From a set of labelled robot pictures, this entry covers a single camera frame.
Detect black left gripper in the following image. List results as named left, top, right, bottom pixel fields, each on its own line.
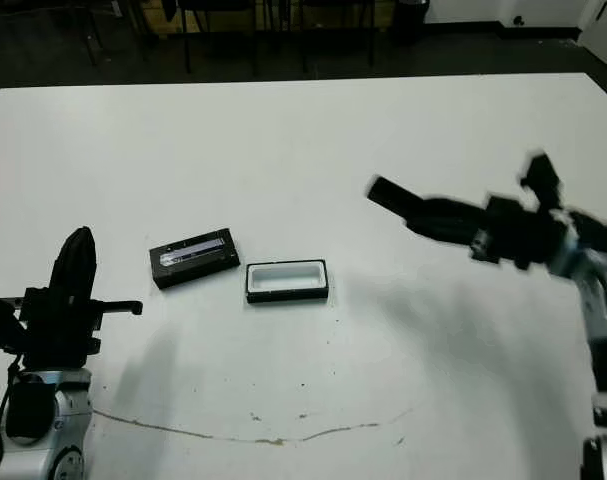
left=20, top=226, right=145, bottom=369

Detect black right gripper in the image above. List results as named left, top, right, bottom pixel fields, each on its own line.
left=404, top=194, right=560, bottom=272

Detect black camera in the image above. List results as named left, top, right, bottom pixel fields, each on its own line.
left=366, top=174, right=427, bottom=219

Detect black box base white insert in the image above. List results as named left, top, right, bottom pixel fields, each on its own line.
left=244, top=258, right=331, bottom=305

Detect black trash bin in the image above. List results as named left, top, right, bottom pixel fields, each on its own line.
left=393, top=0, right=429, bottom=44

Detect white door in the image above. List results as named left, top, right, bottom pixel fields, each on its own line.
left=577, top=0, right=607, bottom=51

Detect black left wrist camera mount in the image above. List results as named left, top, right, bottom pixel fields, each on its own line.
left=0, top=298, right=28, bottom=352

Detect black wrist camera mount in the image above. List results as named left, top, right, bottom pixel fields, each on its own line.
left=0, top=298, right=28, bottom=352
left=518, top=152, right=567, bottom=210

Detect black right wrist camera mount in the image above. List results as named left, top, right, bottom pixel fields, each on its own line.
left=518, top=152, right=567, bottom=210

